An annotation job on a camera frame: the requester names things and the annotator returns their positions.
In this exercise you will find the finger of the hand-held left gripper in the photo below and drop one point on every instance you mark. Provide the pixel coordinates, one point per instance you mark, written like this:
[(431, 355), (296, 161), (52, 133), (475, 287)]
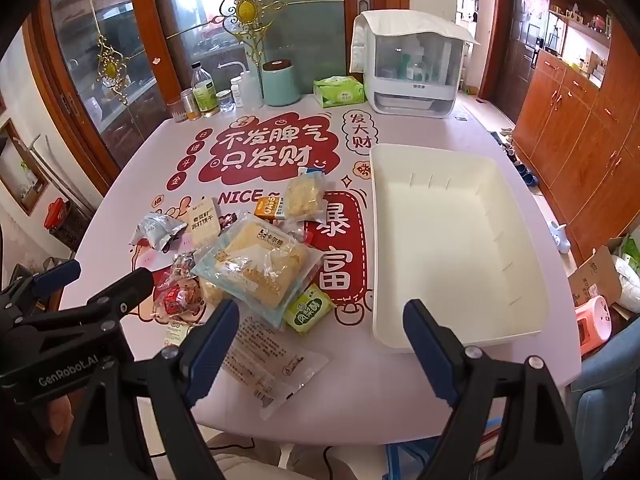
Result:
[(127, 290), (55, 271)]

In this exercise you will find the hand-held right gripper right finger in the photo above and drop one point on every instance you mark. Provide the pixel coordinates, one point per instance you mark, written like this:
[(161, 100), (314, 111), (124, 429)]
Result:
[(430, 350)]

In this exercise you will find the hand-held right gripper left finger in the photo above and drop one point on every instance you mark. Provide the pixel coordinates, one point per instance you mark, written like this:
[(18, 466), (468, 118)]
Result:
[(212, 350)]

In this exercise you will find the red snack packet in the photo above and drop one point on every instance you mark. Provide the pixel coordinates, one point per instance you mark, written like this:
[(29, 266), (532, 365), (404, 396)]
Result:
[(175, 302)]

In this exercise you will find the blue white snack packet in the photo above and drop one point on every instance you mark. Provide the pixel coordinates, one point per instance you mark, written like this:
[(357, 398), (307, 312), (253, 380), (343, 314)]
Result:
[(155, 230)]

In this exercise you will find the large clear bread bag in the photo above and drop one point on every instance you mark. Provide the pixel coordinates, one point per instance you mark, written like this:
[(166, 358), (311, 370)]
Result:
[(260, 270)]

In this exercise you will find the cream cracker packet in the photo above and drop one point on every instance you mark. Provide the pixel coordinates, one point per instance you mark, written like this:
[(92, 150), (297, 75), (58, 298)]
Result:
[(204, 222)]

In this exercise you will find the white plastic bin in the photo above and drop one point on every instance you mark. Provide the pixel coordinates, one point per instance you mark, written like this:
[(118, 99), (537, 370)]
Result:
[(450, 220)]

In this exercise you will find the orange white bar packet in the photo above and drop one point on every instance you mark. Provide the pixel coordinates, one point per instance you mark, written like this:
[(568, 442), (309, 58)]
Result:
[(267, 208)]

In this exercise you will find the clear bag yellow cubes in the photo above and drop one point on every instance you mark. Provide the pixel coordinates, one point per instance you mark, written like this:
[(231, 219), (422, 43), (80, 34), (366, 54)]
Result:
[(305, 195)]

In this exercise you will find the small white green packet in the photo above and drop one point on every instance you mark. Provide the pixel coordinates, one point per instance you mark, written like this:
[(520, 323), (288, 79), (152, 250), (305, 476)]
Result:
[(175, 334)]

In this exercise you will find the red plastic container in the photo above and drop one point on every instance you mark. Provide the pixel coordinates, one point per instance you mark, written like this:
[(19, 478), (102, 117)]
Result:
[(56, 214)]

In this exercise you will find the small yellow bread packet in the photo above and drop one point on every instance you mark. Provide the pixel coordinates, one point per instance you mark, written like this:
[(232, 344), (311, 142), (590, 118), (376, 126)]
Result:
[(212, 291)]

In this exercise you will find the clear printed snack bag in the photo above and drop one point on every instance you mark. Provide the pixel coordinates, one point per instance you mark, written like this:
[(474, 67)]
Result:
[(275, 365)]

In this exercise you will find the green snack packet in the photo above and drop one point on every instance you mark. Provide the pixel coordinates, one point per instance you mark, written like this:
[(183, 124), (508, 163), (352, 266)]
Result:
[(307, 312)]

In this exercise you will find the beige cloth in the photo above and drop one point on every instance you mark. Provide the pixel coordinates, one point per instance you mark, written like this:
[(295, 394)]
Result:
[(240, 460)]

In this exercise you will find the clear red candy packet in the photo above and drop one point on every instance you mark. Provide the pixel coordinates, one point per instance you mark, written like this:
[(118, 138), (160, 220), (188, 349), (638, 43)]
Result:
[(227, 220)]

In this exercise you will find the pink plastic stool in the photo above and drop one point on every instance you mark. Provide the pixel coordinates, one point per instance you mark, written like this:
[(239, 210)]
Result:
[(592, 322)]

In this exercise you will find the light blue slipper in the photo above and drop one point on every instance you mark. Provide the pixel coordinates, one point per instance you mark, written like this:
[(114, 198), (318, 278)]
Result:
[(556, 230), (564, 245)]

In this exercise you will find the cardboard box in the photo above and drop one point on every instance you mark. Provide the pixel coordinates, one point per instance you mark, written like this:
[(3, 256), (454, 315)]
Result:
[(595, 272)]

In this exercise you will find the blue chair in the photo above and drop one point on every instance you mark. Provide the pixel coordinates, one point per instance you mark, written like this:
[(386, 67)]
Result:
[(610, 410)]

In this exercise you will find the glass jar metal lid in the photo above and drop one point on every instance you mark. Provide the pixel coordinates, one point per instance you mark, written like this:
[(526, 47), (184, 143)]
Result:
[(187, 104)]

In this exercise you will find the dark blue shoe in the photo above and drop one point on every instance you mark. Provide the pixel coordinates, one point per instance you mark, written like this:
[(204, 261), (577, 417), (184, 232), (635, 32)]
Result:
[(531, 180), (523, 172)]

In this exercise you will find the clear bottle green label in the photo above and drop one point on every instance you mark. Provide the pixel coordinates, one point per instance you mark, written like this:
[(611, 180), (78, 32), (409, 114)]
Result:
[(205, 95)]

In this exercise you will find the white plastic bag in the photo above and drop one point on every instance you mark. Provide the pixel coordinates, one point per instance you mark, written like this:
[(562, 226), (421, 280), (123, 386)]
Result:
[(627, 275)]

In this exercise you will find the small glass jar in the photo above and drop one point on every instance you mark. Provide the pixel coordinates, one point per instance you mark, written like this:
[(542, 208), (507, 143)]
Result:
[(225, 101)]

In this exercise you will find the pink printed tablecloth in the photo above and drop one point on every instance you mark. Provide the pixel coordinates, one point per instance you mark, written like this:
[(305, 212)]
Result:
[(440, 131)]

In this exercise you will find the small white bottle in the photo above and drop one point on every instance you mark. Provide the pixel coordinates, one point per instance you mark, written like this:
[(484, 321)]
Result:
[(236, 92)]

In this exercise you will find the grey blue slipper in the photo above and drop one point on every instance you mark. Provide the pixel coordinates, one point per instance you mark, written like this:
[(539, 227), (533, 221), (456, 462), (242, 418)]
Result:
[(502, 133)]

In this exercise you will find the green plastic bag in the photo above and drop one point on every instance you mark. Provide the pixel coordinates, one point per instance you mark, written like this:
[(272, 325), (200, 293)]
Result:
[(632, 242)]

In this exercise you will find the white wash bottle curved spout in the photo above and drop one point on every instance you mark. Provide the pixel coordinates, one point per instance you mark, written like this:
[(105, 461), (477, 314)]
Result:
[(250, 90)]

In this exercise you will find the white sterilizer cabinet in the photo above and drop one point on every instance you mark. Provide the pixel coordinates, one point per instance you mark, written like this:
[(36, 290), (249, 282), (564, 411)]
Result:
[(410, 105)]

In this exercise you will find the mint canister brown lid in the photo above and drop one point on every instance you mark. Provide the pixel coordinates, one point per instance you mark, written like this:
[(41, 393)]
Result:
[(280, 85)]

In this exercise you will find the green tissue pack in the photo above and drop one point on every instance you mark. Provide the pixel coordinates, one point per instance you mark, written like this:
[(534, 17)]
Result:
[(340, 92)]

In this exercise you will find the dark brown entrance door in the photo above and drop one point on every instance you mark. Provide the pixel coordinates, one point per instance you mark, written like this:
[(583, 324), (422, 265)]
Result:
[(515, 60)]

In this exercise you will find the glass door gold ornament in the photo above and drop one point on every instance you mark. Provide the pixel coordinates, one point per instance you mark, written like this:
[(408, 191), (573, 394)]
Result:
[(310, 25)]

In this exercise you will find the wooden wall frame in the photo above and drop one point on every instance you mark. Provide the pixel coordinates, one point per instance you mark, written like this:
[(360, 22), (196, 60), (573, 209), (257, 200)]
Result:
[(22, 170)]

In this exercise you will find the wooden wall cabinet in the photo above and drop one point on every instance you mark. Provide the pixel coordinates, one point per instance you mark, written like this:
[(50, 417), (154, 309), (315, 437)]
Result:
[(575, 125)]

